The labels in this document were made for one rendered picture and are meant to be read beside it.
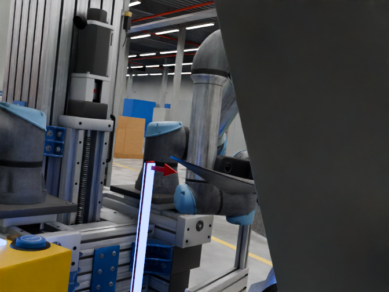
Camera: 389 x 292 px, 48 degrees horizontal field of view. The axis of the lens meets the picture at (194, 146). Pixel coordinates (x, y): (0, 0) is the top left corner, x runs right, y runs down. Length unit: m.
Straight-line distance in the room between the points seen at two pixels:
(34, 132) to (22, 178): 0.11
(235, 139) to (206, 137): 10.85
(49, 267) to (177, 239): 0.72
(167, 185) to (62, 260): 0.78
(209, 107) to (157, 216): 0.44
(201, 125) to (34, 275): 0.60
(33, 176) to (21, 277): 0.52
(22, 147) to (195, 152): 0.41
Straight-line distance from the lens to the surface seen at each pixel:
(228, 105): 1.28
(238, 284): 1.33
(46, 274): 0.65
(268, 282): 0.52
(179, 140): 1.41
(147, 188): 0.84
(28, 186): 1.11
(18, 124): 1.09
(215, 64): 1.10
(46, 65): 1.33
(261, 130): 0.32
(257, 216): 3.19
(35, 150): 1.11
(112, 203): 1.54
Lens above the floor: 1.27
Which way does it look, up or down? 3 degrees down
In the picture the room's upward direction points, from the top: 7 degrees clockwise
